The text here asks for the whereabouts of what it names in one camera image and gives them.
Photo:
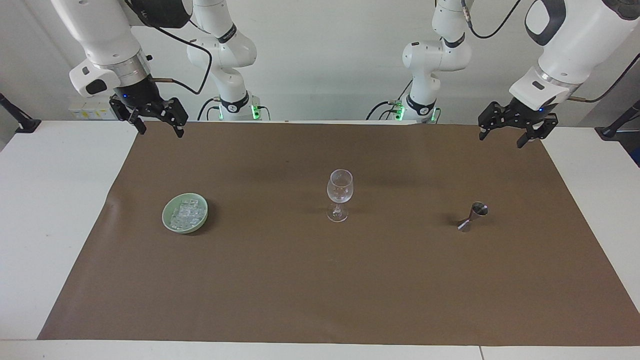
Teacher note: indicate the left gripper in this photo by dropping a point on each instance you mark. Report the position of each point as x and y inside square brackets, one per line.
[525, 112]

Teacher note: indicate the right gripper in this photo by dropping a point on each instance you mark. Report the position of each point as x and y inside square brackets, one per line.
[139, 95]

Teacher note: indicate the clear ice cubes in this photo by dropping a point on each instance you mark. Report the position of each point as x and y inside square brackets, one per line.
[187, 214]

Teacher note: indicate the clear wine glass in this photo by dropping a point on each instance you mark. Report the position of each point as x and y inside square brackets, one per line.
[339, 192]

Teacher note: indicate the black stand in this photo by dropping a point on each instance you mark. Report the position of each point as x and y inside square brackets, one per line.
[20, 120]
[617, 125]

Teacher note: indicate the silver metal jigger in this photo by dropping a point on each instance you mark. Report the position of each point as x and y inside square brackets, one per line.
[472, 217]

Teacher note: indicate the green ceramic bowl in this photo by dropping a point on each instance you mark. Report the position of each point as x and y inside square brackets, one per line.
[170, 222]

